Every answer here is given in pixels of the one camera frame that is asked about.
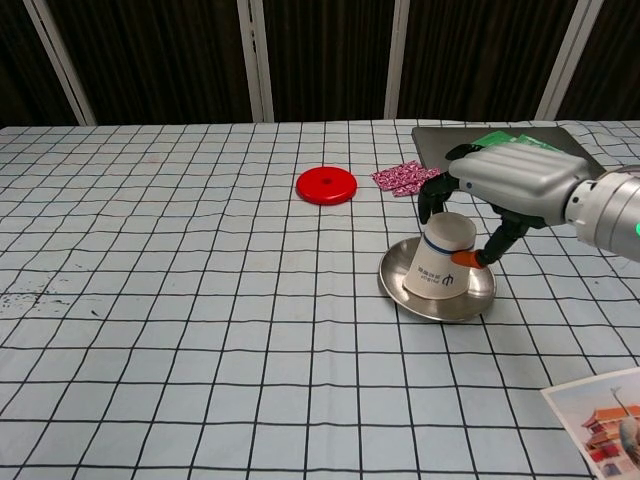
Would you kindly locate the postcard with red building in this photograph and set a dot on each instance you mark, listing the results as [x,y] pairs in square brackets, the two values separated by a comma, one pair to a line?
[600,425]

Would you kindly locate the right blue grey robot arm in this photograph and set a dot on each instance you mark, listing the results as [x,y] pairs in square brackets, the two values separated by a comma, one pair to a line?
[610,210]

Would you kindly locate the red round plastic lid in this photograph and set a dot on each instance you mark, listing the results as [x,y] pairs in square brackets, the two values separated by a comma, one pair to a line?
[327,186]

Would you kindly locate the round steel plate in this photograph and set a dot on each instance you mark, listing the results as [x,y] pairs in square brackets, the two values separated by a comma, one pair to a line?
[400,290]

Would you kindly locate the grey closed laptop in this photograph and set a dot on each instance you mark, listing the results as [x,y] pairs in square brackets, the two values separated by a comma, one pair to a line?
[435,145]

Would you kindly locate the pink patterned packet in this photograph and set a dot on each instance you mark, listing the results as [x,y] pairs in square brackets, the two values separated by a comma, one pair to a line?
[395,175]
[412,186]

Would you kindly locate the green foil packet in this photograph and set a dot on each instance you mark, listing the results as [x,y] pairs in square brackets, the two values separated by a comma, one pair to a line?
[537,142]
[495,137]

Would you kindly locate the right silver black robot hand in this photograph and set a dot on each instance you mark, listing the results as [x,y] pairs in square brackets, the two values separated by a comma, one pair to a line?
[520,180]

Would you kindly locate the white metal frame post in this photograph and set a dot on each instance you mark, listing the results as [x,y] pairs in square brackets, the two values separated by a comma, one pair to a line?
[397,60]
[60,60]
[256,60]
[567,60]

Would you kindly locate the white paper cup blue print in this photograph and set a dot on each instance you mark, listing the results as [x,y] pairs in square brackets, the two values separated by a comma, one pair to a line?
[435,265]

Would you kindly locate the light blue checkered tablecloth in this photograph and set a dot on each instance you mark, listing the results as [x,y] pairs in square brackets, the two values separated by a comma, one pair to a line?
[200,300]

